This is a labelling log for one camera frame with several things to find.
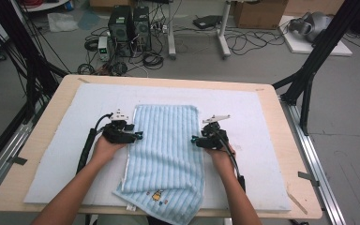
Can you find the brown cardboard box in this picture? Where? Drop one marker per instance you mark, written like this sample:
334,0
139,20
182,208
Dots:
259,14

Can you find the black flat device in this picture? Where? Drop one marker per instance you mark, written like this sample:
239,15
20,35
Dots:
206,21

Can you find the white power supply unit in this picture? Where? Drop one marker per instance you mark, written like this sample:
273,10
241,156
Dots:
103,48

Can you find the large black computer tower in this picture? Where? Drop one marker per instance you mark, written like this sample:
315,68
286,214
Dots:
120,29

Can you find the gray headset device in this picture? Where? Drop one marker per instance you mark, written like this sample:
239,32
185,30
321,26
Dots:
312,25

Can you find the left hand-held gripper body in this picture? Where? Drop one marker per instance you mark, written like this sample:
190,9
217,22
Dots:
118,134

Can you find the aluminium rail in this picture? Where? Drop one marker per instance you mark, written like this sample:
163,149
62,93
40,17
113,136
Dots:
0,168
315,162

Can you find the person's left hand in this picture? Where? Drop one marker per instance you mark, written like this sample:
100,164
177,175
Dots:
104,151

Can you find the black tape piece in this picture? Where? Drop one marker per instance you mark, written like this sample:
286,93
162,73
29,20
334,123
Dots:
18,160

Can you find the white floor board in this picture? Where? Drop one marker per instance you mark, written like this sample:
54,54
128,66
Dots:
300,47

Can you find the gray tape piece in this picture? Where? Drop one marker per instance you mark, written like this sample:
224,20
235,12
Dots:
307,177

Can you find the clear plastic bag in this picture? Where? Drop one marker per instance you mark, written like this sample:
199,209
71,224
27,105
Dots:
62,22

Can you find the slim black computer tower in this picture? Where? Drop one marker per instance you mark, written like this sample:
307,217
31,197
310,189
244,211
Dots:
141,28

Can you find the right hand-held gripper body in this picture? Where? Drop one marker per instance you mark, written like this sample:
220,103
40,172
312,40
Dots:
214,140

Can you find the person's right hand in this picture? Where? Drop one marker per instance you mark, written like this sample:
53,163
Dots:
223,161

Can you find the thin wooden strip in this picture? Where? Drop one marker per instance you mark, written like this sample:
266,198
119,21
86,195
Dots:
297,203

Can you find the white grid mat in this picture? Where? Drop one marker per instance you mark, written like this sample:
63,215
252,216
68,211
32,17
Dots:
247,103

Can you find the white desk leg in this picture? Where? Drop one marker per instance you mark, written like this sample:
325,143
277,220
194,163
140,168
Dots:
171,31
224,31

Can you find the blue striped towel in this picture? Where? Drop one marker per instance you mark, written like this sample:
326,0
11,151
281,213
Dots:
165,150

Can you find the black metal frame stand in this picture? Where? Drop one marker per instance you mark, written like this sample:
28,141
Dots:
318,53
34,68

